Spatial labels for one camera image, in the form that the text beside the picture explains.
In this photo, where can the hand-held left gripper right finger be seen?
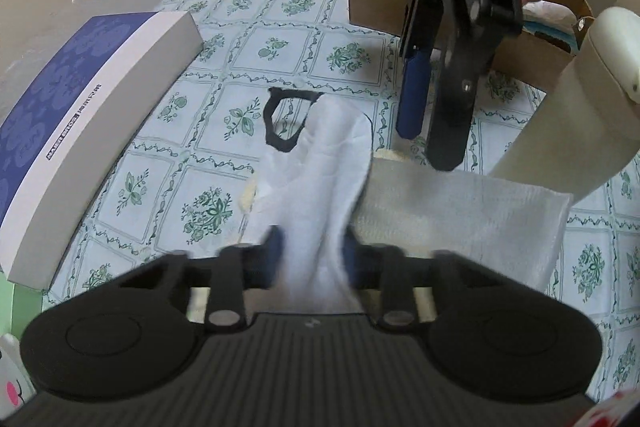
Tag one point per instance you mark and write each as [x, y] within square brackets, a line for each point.
[352, 262]

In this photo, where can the red white patterned cloth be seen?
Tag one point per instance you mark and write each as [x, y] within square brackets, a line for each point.
[610, 409]

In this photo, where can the white grey face mask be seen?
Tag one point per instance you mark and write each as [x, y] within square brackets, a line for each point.
[555, 13]

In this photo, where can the white paper tissue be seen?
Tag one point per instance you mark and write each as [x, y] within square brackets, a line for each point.
[475, 217]

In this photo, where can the green box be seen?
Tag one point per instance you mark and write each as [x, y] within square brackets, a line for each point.
[12, 312]

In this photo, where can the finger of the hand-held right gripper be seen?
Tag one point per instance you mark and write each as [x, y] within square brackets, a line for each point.
[414, 97]
[452, 122]

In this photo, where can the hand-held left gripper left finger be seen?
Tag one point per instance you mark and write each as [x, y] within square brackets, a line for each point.
[272, 257]

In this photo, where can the blue and white flat box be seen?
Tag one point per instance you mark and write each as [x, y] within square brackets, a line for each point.
[75, 117]

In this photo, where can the cream thermos bottle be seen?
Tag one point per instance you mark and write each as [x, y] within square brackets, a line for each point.
[565, 122]

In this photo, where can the green floral tablecloth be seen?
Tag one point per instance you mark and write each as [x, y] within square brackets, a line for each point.
[210, 57]

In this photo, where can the white bunny plush toy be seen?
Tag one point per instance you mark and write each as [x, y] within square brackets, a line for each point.
[10, 377]

